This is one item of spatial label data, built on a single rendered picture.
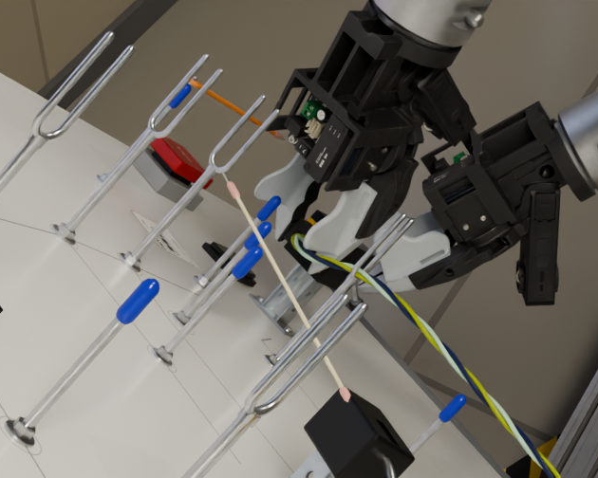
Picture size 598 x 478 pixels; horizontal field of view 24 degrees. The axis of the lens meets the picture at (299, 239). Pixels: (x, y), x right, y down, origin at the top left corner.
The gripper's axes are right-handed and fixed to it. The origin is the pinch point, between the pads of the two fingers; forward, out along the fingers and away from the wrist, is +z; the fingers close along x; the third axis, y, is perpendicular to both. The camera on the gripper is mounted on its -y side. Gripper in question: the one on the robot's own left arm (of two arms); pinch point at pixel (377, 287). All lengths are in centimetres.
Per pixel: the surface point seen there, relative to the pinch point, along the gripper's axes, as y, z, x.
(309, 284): 7.5, 1.6, 9.4
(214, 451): 27, -9, 62
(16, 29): 14, 70, -143
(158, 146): 19.6, 9.7, -3.7
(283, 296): 7.0, 4.6, 7.8
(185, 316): 18.2, 3.4, 28.0
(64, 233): 27.4, 5.8, 29.3
